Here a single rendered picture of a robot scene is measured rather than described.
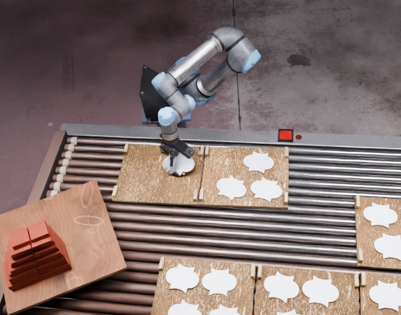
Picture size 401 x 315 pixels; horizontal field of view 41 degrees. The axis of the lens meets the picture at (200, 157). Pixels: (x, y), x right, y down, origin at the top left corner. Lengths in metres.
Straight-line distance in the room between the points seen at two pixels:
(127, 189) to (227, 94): 1.87
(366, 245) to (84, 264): 1.20
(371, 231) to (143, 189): 1.06
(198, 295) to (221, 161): 0.71
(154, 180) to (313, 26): 2.69
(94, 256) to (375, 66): 2.97
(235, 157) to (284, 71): 1.91
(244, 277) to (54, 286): 0.79
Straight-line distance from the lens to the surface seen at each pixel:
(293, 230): 2.47
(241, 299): 2.29
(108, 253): 2.35
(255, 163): 2.65
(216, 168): 2.65
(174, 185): 2.61
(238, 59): 2.54
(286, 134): 2.79
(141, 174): 2.68
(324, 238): 2.46
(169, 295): 2.33
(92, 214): 2.48
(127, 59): 4.77
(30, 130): 4.45
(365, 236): 2.47
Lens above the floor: 3.03
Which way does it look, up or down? 51 degrees down
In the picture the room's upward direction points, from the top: 9 degrees counter-clockwise
